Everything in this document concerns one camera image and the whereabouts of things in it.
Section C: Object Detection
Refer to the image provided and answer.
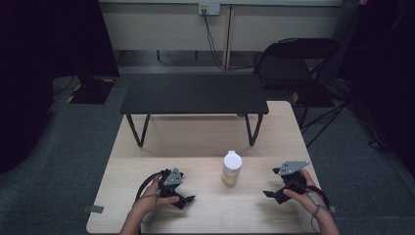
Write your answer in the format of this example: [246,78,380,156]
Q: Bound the grey wrist cord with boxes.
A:
[306,191,324,235]

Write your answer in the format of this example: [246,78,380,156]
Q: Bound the black tripod legs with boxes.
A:
[298,101,350,149]

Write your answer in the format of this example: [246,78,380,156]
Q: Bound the white-capped clear bottle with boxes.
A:
[220,150,244,188]

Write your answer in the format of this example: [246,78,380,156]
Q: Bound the black folding chair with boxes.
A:
[252,37,341,130]

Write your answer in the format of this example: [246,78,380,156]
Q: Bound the black curtain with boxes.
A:
[337,0,415,167]
[0,0,120,174]

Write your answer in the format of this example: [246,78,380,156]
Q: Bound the light wooden post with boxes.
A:
[222,4,236,71]

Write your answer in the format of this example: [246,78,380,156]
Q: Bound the black wall power cable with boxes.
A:
[202,12,256,71]

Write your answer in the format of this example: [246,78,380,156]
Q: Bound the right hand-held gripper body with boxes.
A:
[272,160,311,199]

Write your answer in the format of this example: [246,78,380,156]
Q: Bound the person's left hand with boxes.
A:
[131,174,181,219]

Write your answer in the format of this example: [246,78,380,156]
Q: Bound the white wall socket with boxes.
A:
[198,2,221,17]

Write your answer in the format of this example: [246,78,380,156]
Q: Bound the black desktop shelf riser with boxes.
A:
[119,72,270,148]

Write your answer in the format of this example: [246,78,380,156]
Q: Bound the black stand base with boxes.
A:
[66,75,117,106]

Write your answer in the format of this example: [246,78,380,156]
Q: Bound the person's right hand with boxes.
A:
[282,167,328,217]

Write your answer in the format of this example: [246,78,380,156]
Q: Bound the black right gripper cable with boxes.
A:
[305,184,331,210]

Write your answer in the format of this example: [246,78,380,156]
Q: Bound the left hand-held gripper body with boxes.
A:
[158,166,186,204]

